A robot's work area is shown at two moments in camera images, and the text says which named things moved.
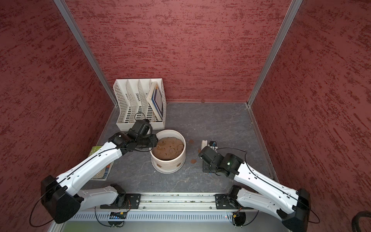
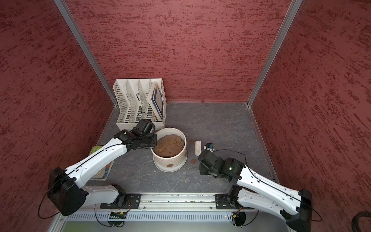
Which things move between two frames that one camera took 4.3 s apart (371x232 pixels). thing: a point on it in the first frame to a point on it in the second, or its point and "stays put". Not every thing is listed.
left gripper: [153, 141] stays put
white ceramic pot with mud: [169, 156] stays put
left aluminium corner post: [85, 50] stays put
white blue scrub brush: [204, 143] to [198, 150]
